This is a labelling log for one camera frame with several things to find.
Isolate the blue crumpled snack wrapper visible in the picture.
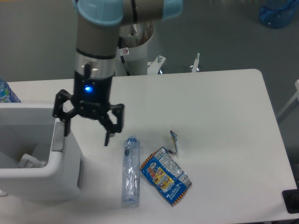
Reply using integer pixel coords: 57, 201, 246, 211
140, 147, 192, 206

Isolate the crumpled trash inside can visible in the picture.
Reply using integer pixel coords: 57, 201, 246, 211
18, 143, 50, 168

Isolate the large blue water jug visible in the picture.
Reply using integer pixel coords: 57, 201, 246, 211
258, 0, 299, 28

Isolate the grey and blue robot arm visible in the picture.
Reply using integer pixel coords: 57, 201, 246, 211
53, 0, 184, 144

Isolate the white frame at right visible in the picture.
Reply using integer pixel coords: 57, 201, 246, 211
277, 80, 299, 124

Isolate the white push-lid trash can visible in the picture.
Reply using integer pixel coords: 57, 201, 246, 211
0, 103, 84, 201

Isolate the blue labelled bottle at left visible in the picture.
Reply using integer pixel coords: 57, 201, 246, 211
0, 79, 21, 103

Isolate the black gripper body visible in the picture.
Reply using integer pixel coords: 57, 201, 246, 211
72, 72, 112, 120

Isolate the black device at table edge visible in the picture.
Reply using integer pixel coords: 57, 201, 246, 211
282, 189, 299, 214

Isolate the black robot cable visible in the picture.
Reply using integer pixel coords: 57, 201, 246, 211
118, 36, 131, 77

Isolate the clear empty plastic bottle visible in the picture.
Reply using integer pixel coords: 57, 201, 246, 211
121, 135, 141, 208

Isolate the torn wrapper strip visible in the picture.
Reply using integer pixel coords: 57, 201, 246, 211
170, 130, 178, 155

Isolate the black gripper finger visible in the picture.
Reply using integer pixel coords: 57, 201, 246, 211
52, 89, 78, 137
98, 104, 125, 147

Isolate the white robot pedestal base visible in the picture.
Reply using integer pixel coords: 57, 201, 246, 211
114, 22, 166, 77

